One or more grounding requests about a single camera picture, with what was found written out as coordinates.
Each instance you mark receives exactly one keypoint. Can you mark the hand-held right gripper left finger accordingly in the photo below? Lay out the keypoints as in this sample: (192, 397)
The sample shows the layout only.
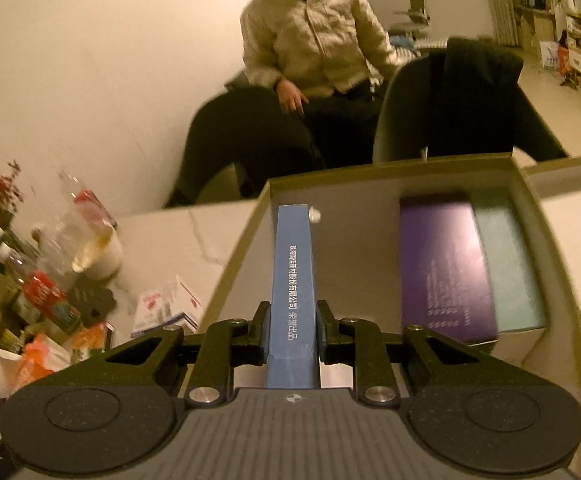
(263, 330)

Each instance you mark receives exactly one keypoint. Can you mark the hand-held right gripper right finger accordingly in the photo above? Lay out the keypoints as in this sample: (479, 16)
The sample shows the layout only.
(323, 332)

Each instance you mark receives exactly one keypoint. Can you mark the blue and white box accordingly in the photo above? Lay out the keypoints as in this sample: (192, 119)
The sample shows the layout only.
(293, 285)

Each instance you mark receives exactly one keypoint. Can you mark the beige cardboard box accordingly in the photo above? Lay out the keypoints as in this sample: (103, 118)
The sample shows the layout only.
(360, 260)

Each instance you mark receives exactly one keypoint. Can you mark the strawberry print medicine box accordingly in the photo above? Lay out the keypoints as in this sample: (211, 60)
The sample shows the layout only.
(155, 310)

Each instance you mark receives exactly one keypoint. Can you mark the purple product box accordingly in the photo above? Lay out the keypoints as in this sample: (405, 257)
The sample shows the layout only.
(445, 270)

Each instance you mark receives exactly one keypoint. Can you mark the white marble desktop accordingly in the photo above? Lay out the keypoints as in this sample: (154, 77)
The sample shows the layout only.
(180, 245)

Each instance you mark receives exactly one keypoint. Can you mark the white medicine box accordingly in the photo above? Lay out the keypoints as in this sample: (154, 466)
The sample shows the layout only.
(190, 295)

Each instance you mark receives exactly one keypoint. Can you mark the orange and green packet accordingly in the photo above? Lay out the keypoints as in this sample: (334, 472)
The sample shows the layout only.
(93, 340)

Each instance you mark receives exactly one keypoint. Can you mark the white bowl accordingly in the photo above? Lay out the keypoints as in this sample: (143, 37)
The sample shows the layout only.
(103, 260)

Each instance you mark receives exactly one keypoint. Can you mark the teal box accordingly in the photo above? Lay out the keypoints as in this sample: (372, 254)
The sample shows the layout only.
(510, 270)

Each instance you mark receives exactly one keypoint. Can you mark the empty clear plastic bottle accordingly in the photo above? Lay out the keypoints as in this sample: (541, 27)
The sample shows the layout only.
(88, 200)

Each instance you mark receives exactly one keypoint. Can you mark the red cartoon label drink bottle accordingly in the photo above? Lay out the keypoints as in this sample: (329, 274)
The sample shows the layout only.
(45, 300)

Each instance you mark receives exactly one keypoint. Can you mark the orange and white tissue pack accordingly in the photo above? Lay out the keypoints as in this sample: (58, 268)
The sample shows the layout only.
(35, 360)

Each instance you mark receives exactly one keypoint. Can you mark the dark chair with coat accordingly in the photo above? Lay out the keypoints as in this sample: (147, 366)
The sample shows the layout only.
(405, 110)

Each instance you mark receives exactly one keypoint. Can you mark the beige box lid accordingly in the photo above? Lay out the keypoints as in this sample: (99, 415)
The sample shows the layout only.
(570, 180)

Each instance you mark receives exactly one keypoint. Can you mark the patterned curtain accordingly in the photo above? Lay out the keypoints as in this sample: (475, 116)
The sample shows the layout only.
(503, 5)

